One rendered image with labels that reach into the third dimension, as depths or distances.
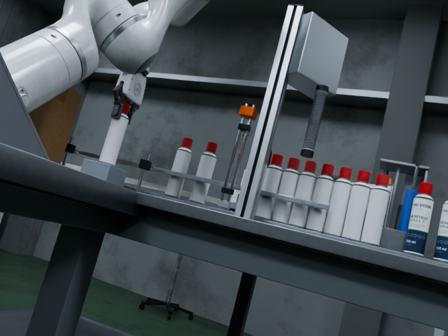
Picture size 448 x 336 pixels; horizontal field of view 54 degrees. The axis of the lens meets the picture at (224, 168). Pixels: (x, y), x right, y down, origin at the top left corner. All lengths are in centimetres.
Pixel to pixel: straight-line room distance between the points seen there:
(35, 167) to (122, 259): 471
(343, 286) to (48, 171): 45
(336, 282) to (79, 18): 69
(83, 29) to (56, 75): 12
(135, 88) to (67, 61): 56
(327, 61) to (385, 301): 83
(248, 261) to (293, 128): 402
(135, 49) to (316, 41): 56
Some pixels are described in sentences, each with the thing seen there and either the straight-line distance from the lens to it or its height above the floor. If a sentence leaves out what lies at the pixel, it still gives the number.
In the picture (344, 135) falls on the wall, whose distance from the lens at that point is 456.
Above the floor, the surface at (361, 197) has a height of 101.
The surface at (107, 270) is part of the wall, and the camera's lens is 540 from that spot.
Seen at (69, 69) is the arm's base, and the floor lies 102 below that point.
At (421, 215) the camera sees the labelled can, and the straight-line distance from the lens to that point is 130.
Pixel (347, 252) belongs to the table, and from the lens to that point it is 66.
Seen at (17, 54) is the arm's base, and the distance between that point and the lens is 87.
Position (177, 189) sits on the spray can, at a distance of 143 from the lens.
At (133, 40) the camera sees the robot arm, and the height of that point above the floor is 115.
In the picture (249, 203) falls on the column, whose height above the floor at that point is 90.
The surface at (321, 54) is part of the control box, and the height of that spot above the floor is 137.
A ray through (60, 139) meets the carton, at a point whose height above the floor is 96.
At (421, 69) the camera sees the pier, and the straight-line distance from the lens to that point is 445.
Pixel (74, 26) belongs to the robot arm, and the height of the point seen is 111.
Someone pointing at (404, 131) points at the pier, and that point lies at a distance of 422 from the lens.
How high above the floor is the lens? 79
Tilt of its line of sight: 9 degrees up
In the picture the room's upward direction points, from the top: 15 degrees clockwise
